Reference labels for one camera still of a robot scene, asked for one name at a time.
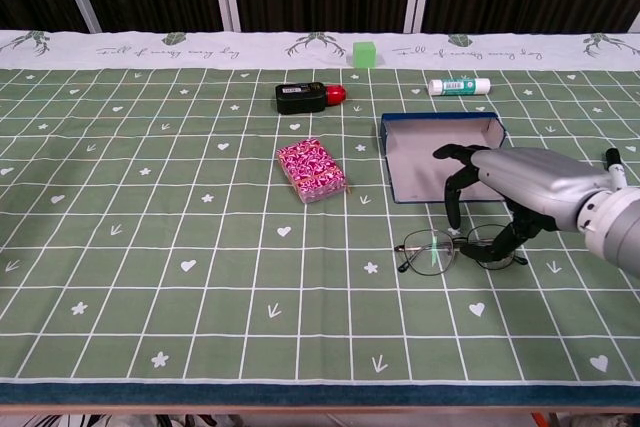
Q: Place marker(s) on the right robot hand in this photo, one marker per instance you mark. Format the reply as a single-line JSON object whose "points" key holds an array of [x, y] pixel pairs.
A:
{"points": [[540, 187]]}

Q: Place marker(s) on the blue glasses case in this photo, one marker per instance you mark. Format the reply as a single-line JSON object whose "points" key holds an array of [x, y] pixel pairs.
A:
{"points": [[415, 162]]}

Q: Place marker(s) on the black wire-frame eyeglasses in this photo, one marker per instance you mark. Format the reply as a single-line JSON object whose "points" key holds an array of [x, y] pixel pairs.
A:
{"points": [[406, 248]]}

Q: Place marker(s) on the black white marker pen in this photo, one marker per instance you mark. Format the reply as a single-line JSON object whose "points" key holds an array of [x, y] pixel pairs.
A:
{"points": [[616, 169]]}

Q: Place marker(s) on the white green glue stick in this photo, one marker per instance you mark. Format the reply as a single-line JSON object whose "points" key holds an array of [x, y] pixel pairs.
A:
{"points": [[457, 85]]}

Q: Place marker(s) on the green cube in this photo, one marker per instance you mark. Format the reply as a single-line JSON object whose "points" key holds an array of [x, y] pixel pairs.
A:
{"points": [[364, 54]]}

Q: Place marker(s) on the pink patterned card box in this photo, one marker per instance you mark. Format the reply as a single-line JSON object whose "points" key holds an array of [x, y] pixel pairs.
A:
{"points": [[311, 169]]}

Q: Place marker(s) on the black bottle red cap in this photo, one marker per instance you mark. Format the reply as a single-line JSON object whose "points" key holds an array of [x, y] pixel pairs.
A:
{"points": [[300, 98]]}

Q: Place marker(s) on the dark blue table cover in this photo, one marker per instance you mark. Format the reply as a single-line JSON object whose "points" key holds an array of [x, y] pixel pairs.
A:
{"points": [[300, 393]]}

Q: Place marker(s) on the green grid tablecloth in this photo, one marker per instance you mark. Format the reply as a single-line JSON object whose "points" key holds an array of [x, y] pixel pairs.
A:
{"points": [[200, 272]]}

